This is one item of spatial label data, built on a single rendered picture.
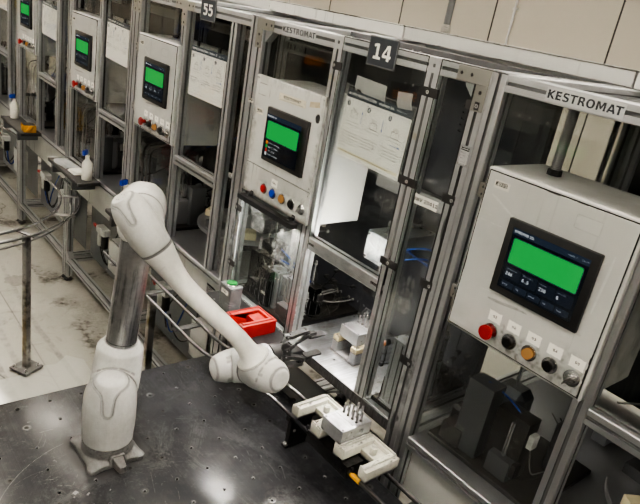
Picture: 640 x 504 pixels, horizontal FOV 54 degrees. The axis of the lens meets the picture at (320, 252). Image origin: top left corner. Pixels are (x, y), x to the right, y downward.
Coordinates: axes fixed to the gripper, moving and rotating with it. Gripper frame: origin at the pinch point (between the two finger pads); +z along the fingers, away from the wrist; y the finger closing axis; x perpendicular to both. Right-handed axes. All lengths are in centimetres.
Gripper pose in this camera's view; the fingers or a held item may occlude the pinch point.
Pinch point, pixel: (314, 343)
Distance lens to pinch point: 223.3
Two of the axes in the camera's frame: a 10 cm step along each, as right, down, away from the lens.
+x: -6.2, -3.9, 6.8
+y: 1.8, -9.1, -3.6
